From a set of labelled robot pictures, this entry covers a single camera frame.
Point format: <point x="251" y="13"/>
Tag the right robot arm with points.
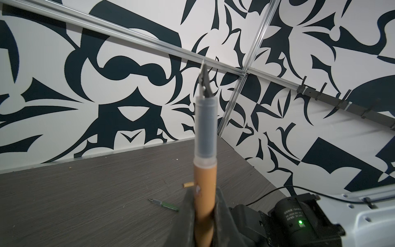
<point x="357" y="219"/>

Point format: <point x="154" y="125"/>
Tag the tan pen cap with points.
<point x="189" y="184"/>

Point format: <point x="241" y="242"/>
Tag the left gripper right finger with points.
<point x="226" y="233"/>

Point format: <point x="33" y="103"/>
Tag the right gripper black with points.
<point x="296" y="221"/>

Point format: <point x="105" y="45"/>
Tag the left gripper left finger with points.
<point x="182" y="232"/>

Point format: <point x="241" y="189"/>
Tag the dark green pen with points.
<point x="164" y="204"/>

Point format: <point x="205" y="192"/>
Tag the wall hook rack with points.
<point x="346" y="105"/>

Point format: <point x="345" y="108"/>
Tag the brown pen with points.
<point x="205" y="160"/>

